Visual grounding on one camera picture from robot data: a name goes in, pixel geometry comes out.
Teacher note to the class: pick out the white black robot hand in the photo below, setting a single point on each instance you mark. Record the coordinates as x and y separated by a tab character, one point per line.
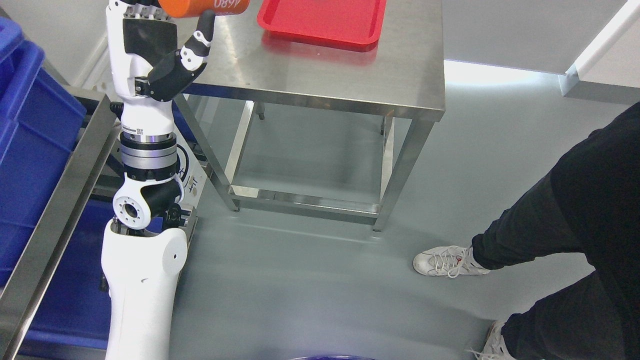
148	67

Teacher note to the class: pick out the orange cylindrical capacitor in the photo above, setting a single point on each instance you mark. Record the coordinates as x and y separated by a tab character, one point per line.
194	8

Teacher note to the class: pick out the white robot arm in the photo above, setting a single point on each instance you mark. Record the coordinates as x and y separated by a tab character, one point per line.
144	250

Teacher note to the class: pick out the blue bin far left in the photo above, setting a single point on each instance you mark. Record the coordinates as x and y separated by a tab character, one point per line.
39	125

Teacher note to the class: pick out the blue bin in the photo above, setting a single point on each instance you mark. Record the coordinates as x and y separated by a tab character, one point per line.
75	311
39	125

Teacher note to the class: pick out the stainless steel table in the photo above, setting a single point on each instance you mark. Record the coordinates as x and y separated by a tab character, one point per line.
402	80

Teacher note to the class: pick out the red plastic tray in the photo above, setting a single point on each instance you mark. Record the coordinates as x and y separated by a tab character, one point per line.
352	25

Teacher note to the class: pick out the blue lower bin left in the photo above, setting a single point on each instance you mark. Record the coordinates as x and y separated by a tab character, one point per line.
75	311

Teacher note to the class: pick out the white sneaker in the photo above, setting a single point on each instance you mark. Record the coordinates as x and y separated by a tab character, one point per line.
448	261
494	347

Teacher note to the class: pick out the person in black trousers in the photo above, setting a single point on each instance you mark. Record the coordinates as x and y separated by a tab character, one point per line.
588	203

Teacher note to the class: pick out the metal shelf front rail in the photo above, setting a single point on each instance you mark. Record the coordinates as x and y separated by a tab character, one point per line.
31	277

